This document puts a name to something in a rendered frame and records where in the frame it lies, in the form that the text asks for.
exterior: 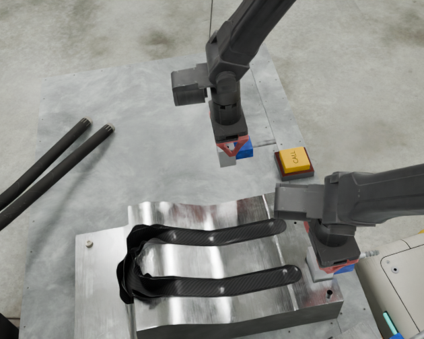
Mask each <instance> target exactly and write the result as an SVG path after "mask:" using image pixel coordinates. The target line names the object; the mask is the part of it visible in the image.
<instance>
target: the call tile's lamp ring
mask: <svg viewBox="0 0 424 339"><path fill-rule="evenodd" d="M304 151H305V152H306V155H307V158H308V161H309V163H310V169H308V170H304V171H300V172H292V173H288V174H285V173H284V171H283V167H282V165H281V161H280V159H279V155H278V154H279V151H278V152H275V156H276V158H277V162H278V164H279V168H280V170H281V174H282V176H283V177H284V176H292V175H296V174H303V173H307V172H314V168H313V166H312V163H311V161H310V158H309V156H308V153H307V151H306V148H305V147H304Z"/></svg>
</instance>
